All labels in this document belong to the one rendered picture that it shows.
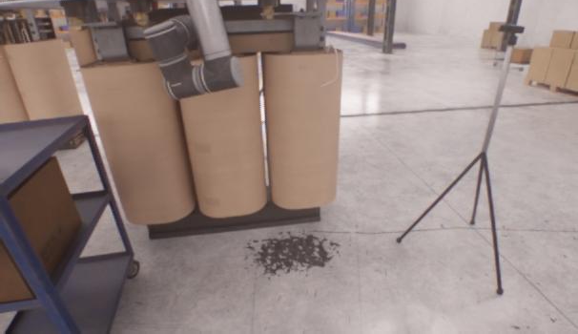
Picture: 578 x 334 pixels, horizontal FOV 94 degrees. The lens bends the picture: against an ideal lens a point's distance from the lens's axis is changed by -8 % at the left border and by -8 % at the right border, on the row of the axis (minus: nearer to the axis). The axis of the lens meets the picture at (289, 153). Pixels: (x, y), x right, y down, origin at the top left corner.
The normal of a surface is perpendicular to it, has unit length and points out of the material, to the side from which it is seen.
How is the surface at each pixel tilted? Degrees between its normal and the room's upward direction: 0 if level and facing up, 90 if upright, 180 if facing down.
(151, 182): 90
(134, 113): 90
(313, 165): 90
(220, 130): 90
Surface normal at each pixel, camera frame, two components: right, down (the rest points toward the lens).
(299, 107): 0.15, 0.42
